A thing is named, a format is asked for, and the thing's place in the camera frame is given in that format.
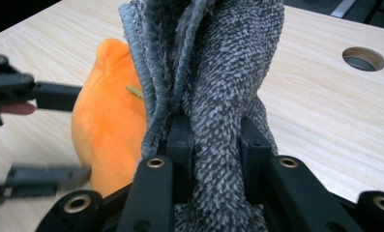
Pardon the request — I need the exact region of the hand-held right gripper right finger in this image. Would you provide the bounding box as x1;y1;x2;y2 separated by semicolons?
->
240;116;274;205

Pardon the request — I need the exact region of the grey fluffy towel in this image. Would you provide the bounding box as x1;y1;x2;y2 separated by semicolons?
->
118;0;285;232

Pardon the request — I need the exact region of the orange plush toy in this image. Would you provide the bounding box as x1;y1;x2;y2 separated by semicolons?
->
71;38;149;198

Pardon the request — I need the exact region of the white desk frame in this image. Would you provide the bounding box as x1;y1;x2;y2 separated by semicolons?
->
329;0;359;19

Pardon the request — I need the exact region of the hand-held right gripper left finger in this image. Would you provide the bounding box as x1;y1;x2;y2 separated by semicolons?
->
157;114;194;205

